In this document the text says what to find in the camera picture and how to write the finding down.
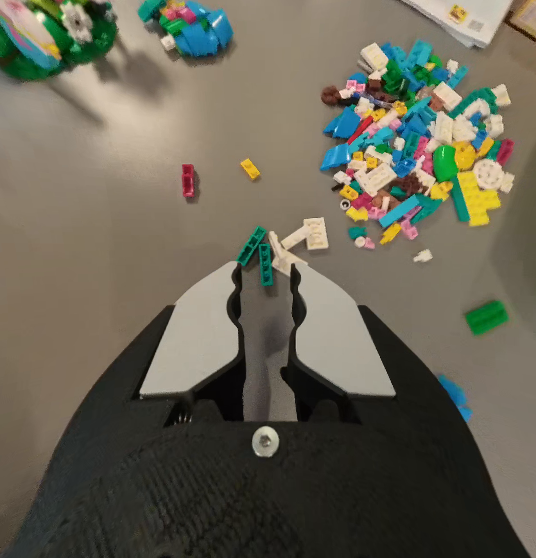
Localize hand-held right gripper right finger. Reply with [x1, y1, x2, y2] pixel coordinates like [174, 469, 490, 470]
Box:
[279, 262, 397, 422]

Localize long white lego plate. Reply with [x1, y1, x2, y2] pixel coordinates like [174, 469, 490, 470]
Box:
[268, 230, 309, 277]

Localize short teal lego brick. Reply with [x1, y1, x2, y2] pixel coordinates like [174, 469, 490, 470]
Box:
[259, 244, 274, 287]

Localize long teal lego brick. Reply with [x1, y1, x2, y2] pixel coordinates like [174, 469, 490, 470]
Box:
[236, 225, 268, 267]

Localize narrow white lego plate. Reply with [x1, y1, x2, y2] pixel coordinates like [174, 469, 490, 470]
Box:
[279, 227, 315, 252]

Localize green lego plate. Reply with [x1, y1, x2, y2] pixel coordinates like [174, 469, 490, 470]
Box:
[464, 300, 510, 336]

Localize blue lego model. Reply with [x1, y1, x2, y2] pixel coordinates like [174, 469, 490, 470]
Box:
[137, 0, 234, 58]

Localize printed cardboard box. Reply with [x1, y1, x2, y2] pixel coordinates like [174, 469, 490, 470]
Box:
[504, 0, 536, 45]

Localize blue lego brick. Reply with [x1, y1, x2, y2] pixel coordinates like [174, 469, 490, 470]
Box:
[437, 373, 473, 423]

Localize white instruction booklet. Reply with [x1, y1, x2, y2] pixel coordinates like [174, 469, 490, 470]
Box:
[398, 0, 513, 49]

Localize wide white lego plate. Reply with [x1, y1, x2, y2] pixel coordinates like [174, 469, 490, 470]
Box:
[303, 217, 330, 251]

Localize pile of mixed lego bricks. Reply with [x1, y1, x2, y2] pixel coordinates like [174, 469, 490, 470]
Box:
[319, 38, 517, 251]

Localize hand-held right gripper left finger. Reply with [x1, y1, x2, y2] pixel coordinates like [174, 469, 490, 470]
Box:
[139, 261, 247, 422]

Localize green round lego model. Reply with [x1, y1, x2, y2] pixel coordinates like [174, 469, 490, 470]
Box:
[0, 0, 119, 81]

